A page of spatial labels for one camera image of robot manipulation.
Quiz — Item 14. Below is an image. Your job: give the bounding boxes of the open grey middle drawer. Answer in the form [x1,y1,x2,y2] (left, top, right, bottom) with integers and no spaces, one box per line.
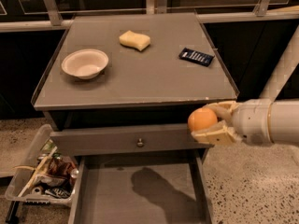
[67,153,214,224]

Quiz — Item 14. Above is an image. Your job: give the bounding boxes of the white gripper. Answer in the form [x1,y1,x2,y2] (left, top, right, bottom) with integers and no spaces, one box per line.
[192,99,272,145]

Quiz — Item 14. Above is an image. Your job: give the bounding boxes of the round metal drawer knob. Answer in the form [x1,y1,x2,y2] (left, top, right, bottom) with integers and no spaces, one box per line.
[136,138,145,147]

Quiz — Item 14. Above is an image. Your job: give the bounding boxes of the white paper bowl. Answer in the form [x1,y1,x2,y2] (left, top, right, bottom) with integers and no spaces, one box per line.
[61,49,109,80]

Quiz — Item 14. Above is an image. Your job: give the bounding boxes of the clear plastic bin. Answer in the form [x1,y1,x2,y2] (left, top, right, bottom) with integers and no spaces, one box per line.
[5,124,75,206]

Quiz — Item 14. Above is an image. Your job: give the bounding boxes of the orange fruit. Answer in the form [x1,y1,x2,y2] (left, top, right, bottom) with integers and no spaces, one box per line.
[188,107,218,132]

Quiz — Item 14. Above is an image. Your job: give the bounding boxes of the yellow sponge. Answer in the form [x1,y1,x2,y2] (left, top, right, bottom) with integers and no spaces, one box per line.
[119,31,150,51]

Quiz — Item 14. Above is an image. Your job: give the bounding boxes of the metal railing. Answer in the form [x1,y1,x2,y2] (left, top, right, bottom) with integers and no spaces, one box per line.
[0,0,299,33]

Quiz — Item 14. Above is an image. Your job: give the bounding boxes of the snack bags in bin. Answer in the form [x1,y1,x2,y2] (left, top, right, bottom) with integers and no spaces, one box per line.
[12,138,79,200]

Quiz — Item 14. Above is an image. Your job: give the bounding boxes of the blue snack packet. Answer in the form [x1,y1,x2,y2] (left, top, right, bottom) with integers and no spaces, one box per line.
[178,48,214,67]

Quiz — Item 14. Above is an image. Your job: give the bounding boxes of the grey drawer cabinet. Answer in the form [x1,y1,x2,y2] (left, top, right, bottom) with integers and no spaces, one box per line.
[30,12,240,161]

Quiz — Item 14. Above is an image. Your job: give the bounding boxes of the grey top drawer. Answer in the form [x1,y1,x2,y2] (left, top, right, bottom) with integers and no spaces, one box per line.
[50,124,213,156]

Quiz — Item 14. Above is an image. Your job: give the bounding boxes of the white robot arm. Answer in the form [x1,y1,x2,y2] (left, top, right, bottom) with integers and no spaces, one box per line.
[188,99,299,146]

